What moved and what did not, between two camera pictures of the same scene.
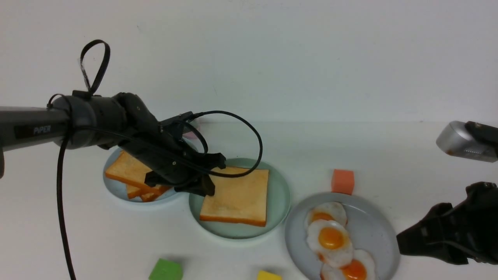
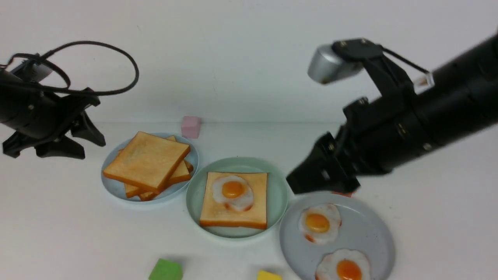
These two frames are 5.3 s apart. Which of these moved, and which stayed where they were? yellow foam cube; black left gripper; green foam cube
Moved: black left gripper
Stayed: green foam cube; yellow foam cube
